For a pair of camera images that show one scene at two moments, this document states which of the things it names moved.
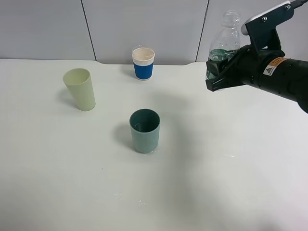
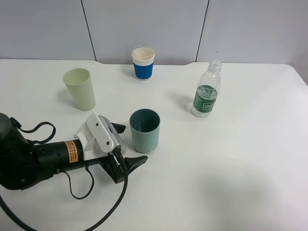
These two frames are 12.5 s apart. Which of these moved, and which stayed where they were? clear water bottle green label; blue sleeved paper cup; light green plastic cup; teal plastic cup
Moved: clear water bottle green label
Stayed: blue sleeved paper cup; light green plastic cup; teal plastic cup
